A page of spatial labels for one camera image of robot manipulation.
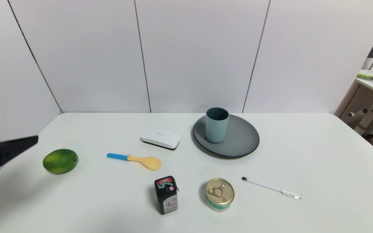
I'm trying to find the teal cup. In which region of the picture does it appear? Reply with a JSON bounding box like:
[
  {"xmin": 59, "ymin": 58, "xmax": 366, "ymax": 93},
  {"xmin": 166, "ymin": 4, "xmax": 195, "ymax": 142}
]
[{"xmin": 205, "ymin": 107, "xmax": 230, "ymax": 143}]

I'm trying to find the gray round plate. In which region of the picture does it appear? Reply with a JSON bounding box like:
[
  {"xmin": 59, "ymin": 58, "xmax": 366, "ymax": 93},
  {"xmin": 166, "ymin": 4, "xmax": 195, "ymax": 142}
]
[{"xmin": 193, "ymin": 114, "xmax": 260, "ymax": 159}]

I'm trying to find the green lime fruit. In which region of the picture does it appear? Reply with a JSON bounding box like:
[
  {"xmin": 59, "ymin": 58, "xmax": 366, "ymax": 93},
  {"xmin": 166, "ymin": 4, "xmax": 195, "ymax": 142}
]
[{"xmin": 42, "ymin": 149, "xmax": 78, "ymax": 174}]

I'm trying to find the white flat box device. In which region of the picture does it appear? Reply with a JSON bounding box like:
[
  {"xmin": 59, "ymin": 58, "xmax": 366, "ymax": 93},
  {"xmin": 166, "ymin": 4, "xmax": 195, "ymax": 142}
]
[{"xmin": 141, "ymin": 128, "xmax": 181, "ymax": 150}]

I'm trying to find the small black printed box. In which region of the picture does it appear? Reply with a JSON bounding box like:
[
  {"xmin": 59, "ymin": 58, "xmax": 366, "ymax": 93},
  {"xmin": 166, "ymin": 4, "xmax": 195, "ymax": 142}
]
[{"xmin": 154, "ymin": 176, "xmax": 179, "ymax": 215}]

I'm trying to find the gold-lid tin can green label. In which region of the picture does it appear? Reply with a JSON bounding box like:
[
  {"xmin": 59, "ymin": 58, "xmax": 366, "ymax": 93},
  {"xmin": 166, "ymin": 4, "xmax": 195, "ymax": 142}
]
[{"xmin": 205, "ymin": 178, "xmax": 235, "ymax": 212}]

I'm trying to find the white pen silver clip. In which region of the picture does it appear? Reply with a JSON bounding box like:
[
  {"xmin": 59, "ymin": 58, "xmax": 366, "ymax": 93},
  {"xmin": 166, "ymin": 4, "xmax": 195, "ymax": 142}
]
[{"xmin": 242, "ymin": 177, "xmax": 303, "ymax": 200}]

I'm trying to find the yellow spoon blue handle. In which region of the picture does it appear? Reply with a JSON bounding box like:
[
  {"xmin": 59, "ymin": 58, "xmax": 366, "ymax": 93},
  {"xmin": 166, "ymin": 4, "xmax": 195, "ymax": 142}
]
[{"xmin": 107, "ymin": 153, "xmax": 162, "ymax": 171}]

